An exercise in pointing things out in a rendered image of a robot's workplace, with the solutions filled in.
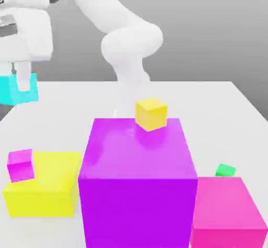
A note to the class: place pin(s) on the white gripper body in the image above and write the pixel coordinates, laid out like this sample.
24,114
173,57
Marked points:
35,36

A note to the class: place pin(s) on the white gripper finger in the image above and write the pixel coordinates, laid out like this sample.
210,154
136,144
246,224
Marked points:
23,76
4,69

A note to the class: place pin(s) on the small cyan cube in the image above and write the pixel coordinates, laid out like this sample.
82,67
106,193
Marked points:
31,92

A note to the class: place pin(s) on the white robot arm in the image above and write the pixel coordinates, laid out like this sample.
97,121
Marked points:
129,42

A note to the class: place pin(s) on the small magenta cube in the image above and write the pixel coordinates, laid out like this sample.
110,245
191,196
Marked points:
20,169

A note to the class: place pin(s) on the small yellow cube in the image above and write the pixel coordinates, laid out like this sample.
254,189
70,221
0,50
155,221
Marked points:
150,115

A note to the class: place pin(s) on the small green cube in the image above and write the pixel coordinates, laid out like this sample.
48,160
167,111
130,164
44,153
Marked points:
225,170

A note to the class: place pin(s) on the large yellow box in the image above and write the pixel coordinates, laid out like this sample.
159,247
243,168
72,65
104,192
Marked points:
48,189

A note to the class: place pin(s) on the large purple box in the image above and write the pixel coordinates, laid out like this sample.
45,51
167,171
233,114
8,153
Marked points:
138,189

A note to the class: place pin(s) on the large pink box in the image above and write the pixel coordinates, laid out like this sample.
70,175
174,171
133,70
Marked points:
228,208

